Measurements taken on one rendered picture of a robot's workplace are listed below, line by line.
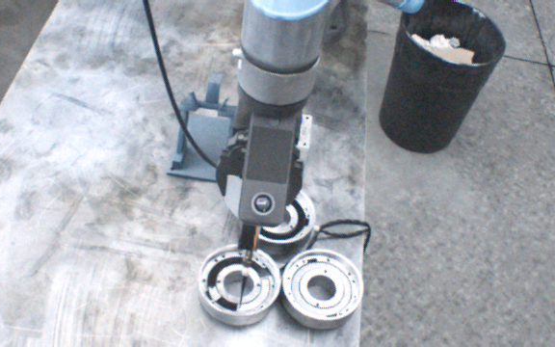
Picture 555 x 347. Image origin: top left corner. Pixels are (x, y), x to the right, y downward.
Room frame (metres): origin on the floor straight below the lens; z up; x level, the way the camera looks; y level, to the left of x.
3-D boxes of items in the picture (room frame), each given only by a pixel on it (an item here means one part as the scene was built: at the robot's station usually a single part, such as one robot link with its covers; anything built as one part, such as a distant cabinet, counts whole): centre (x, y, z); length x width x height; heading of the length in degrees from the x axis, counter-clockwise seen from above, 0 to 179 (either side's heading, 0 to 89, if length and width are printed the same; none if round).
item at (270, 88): (0.48, 0.01, 1.15); 0.08 x 0.08 x 0.05
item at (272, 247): (0.54, -0.03, 0.82); 0.10 x 0.10 x 0.04
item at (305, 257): (0.44, -0.10, 0.82); 0.10 x 0.10 x 0.04
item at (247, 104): (0.49, 0.01, 1.07); 0.09 x 0.08 x 0.12; 1
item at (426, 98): (1.66, -0.49, 0.21); 0.34 x 0.34 x 0.43
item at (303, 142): (0.71, -0.02, 0.82); 0.08 x 0.07 x 0.05; 1
